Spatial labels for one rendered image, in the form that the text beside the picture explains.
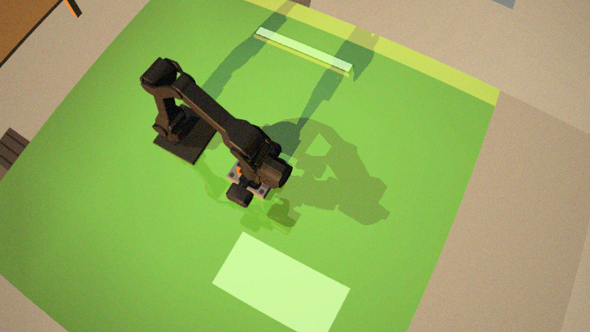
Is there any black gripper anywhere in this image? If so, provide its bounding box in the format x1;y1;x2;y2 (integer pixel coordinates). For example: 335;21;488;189
226;140;282;208

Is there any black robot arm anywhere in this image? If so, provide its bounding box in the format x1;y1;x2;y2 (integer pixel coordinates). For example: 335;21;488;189
140;57;293;189

